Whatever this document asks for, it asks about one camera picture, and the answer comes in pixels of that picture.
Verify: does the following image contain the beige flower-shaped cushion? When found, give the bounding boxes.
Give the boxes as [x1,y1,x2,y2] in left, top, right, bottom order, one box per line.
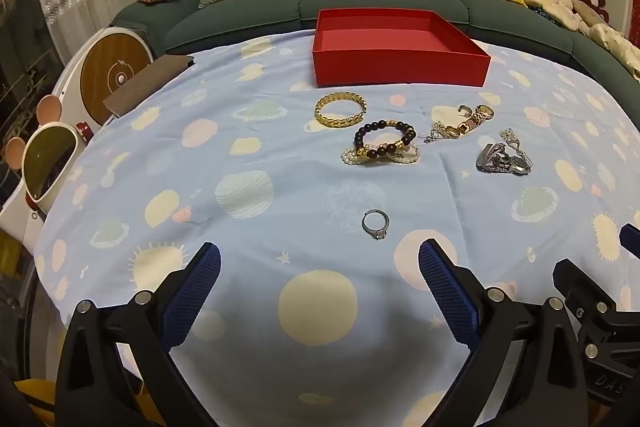
[572,0,609,28]

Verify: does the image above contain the white astronaut helmet figure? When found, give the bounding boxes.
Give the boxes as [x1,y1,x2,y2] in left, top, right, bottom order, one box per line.
[0,96,85,243]

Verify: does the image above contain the blue planet-print tablecloth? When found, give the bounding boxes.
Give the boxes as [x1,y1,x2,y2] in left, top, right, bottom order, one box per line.
[32,32,640,427]

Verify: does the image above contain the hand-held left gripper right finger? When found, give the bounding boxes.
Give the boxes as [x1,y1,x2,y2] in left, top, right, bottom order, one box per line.
[418,238,591,427]

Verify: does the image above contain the gold wristwatch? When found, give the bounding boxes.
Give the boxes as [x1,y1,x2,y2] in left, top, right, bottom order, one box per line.
[456,104,496,135]

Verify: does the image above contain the gold chain-link bangle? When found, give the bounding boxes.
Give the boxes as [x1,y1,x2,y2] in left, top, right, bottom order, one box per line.
[315,92,367,126]

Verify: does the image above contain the dark wooden bead bracelet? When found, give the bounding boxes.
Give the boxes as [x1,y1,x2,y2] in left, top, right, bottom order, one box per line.
[354,120,417,160]

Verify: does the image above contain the brown leather pouch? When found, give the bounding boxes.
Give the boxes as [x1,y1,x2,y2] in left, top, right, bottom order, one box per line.
[102,54,195,118]

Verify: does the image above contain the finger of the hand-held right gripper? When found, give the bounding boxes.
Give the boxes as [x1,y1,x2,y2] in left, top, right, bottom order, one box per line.
[552,258,640,334]
[619,223,640,258]

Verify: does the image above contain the yellow furniture piece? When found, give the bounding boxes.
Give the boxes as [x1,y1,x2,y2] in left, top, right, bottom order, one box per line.
[15,378,57,427]

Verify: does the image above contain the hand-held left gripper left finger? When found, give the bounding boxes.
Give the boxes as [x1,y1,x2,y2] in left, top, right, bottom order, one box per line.
[55,241,223,427]

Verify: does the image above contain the cream satin flower cushion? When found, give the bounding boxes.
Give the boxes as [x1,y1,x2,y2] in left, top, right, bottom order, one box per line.
[587,23,640,81]

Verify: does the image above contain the red cardboard box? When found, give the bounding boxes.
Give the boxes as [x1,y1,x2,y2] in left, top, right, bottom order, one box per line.
[312,9,492,88]

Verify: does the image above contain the white pearl bracelet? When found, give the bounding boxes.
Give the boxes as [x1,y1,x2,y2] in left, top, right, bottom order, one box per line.
[341,143,421,166]

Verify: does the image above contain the white round wooden-disc stand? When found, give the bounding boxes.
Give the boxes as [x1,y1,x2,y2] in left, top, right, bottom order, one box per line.
[50,26,152,128]

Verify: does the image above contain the silver wristwatch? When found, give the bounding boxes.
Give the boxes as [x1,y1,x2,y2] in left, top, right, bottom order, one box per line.
[475,143,533,176]

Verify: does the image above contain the silver gemstone ring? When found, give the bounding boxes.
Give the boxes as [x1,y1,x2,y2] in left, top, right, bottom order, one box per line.
[362,209,391,242]

